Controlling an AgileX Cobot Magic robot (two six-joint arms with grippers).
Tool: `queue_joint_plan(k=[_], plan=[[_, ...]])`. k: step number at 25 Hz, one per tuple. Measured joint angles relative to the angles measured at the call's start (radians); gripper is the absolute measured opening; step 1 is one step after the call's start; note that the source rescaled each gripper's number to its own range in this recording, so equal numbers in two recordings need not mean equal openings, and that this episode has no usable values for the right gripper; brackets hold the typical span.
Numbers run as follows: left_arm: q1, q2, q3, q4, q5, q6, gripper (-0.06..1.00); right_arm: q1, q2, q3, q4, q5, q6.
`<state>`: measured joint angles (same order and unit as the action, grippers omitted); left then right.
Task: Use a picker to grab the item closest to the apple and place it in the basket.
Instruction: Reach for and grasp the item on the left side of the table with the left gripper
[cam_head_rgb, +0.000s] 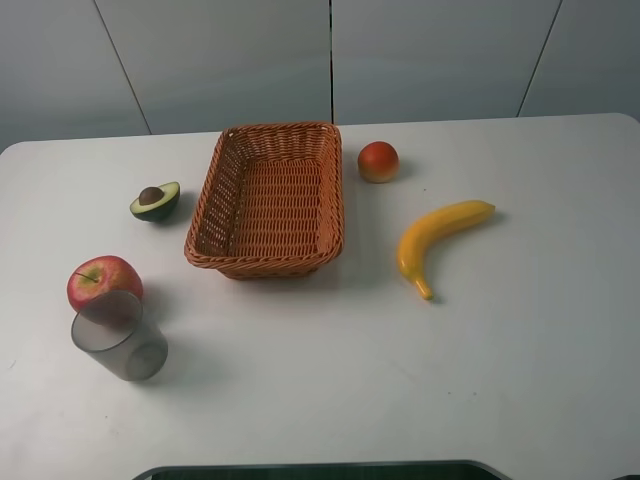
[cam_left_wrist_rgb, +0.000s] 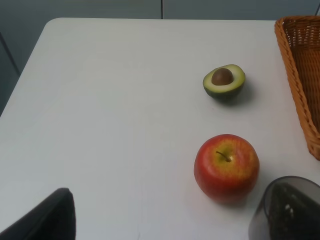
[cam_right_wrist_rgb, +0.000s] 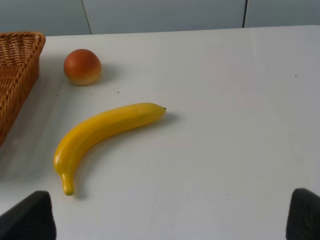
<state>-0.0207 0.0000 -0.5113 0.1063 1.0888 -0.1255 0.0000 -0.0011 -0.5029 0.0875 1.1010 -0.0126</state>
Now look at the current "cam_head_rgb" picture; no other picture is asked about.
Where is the grey translucent plastic cup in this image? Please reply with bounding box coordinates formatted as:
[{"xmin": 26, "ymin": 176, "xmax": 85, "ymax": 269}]
[{"xmin": 71, "ymin": 290, "xmax": 169, "ymax": 382}]

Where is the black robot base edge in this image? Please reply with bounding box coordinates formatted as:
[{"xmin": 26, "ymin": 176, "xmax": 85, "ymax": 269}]
[{"xmin": 135, "ymin": 460, "xmax": 507, "ymax": 480}]

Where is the brown wicker basket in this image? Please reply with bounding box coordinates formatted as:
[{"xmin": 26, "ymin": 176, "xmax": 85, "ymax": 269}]
[{"xmin": 184, "ymin": 122, "xmax": 345, "ymax": 280}]

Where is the orange-red peach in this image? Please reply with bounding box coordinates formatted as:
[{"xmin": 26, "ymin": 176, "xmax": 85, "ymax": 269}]
[{"xmin": 357, "ymin": 141, "xmax": 399, "ymax": 183}]

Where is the yellow banana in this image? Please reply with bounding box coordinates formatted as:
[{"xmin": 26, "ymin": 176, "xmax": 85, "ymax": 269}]
[{"xmin": 396, "ymin": 200, "xmax": 496, "ymax": 301}]

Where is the halved avocado with pit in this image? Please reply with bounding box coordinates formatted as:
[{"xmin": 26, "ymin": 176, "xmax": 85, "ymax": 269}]
[{"xmin": 129, "ymin": 181, "xmax": 181, "ymax": 223}]

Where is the red apple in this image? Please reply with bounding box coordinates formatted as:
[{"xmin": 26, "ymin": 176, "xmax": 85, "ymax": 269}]
[{"xmin": 66, "ymin": 255, "xmax": 144, "ymax": 312}]

